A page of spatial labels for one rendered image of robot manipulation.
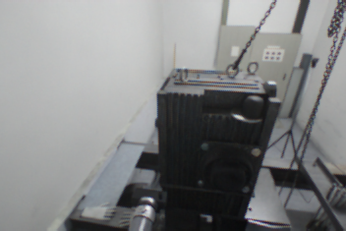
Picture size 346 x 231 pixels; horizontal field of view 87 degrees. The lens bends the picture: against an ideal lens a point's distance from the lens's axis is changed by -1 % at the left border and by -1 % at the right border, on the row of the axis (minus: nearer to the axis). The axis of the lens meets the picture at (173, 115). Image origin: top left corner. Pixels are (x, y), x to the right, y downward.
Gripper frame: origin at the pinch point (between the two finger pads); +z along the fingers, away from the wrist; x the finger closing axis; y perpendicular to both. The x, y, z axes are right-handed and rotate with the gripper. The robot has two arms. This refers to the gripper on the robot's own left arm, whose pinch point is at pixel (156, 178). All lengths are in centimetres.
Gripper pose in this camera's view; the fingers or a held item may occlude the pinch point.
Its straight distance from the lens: 88.4
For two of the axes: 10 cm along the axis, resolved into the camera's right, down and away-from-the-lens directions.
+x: -9.9, -0.9, 1.4
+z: 1.6, -4.6, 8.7
